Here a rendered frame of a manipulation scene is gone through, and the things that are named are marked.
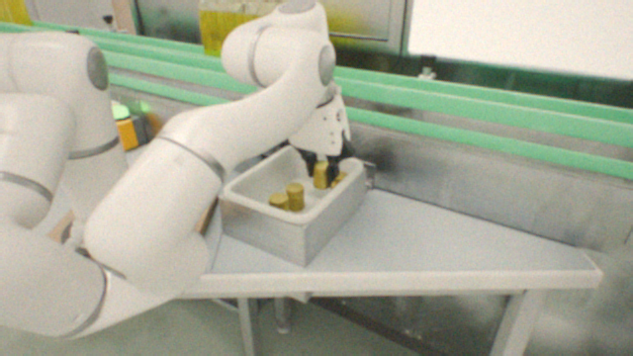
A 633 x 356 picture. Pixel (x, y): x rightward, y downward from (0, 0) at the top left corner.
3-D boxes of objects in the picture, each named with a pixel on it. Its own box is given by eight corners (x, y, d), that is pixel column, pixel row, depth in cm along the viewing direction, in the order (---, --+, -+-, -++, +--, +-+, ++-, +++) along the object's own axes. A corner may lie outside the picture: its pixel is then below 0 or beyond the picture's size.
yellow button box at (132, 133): (147, 143, 101) (141, 116, 97) (122, 154, 95) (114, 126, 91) (131, 137, 104) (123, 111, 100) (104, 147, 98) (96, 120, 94)
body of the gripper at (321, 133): (350, 80, 59) (354, 138, 67) (293, 72, 64) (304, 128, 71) (327, 107, 55) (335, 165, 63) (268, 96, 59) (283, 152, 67)
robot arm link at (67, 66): (111, 157, 55) (74, 39, 47) (14, 160, 54) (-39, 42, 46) (135, 130, 63) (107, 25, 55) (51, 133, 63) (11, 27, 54)
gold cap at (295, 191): (298, 214, 70) (297, 194, 68) (282, 208, 72) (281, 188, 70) (309, 205, 73) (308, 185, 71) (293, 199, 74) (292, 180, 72)
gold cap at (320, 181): (326, 191, 70) (326, 170, 68) (309, 187, 72) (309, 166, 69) (334, 182, 73) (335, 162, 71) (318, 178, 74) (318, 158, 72)
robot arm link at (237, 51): (269, 45, 42) (205, 37, 47) (288, 125, 50) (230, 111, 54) (334, -6, 51) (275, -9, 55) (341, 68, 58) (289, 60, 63)
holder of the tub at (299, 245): (375, 189, 81) (378, 156, 77) (305, 269, 61) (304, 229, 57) (306, 169, 89) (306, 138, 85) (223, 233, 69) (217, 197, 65)
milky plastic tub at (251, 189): (365, 200, 77) (368, 161, 73) (305, 268, 61) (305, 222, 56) (293, 177, 85) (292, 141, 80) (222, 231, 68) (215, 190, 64)
